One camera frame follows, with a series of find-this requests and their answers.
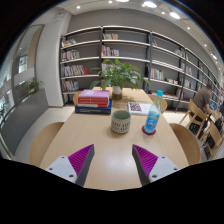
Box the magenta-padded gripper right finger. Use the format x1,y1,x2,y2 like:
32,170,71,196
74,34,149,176
131,144,181,187

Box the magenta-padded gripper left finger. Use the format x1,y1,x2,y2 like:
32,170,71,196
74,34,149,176
44,143,96,187

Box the clear water bottle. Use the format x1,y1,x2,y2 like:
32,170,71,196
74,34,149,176
143,89,165,135

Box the round-backed light wood chair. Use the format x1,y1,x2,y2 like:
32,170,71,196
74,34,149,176
147,93,169,113
168,122,202,166
72,90,84,106
28,121,66,168

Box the slatted wooden chair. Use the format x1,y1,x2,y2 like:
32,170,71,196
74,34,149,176
199,119,224,160
179,98,210,138

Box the pale green patterned ceramic cup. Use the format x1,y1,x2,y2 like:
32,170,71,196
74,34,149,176
110,109,132,135

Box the white printed booklet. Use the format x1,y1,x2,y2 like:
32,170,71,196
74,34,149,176
127,101,153,116

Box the dark blue book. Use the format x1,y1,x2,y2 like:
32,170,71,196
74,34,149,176
74,99,114,116

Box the red book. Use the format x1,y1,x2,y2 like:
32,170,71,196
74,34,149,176
77,97,111,109

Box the person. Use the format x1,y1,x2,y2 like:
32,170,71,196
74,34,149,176
191,83,215,117

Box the pink book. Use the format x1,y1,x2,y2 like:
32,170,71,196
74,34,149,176
77,88,111,101

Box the small green window plant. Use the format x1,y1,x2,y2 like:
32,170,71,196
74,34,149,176
0,102,8,118
26,77,45,96

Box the green potted plant, white pot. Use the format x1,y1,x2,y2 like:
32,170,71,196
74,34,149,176
88,58,151,101

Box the grey bookshelf unit with books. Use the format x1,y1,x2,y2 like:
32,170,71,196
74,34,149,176
59,24,224,113

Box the ceiling spotlights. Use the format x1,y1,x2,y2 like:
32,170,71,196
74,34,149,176
74,0,218,62

